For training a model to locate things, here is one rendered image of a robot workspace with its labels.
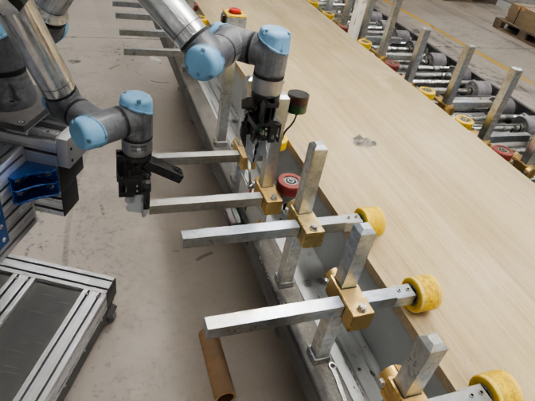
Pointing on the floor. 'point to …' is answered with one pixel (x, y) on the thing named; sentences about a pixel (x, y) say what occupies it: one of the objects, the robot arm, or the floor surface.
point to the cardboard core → (216, 368)
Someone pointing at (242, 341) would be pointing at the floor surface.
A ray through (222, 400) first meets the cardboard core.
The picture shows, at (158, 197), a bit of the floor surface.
